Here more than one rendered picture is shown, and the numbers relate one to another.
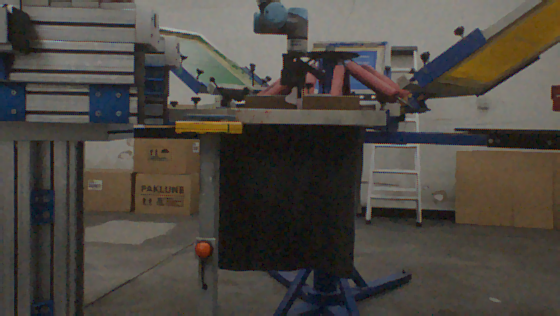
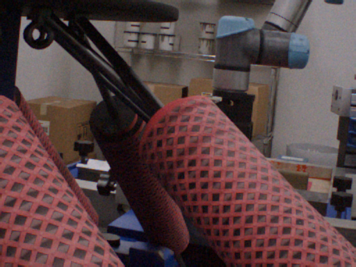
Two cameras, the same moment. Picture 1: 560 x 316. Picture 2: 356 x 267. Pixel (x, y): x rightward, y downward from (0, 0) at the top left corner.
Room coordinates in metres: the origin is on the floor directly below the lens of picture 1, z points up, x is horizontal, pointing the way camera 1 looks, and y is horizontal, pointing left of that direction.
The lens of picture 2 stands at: (3.40, -0.07, 1.28)
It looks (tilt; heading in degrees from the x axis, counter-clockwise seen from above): 8 degrees down; 184
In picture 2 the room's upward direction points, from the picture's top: 5 degrees clockwise
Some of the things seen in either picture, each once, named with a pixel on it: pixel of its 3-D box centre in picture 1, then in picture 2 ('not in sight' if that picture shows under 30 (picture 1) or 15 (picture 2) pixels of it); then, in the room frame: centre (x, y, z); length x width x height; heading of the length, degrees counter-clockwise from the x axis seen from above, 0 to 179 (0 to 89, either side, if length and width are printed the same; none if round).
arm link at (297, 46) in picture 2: (269, 22); (279, 49); (2.07, 0.04, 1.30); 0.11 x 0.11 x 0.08; 8
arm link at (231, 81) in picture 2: (297, 47); (231, 81); (2.10, -0.06, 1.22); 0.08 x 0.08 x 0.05
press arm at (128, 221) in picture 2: not in sight; (146, 229); (2.52, -0.16, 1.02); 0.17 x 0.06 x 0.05; 169
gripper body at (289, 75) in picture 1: (294, 70); (230, 120); (2.10, -0.05, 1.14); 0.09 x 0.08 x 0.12; 79
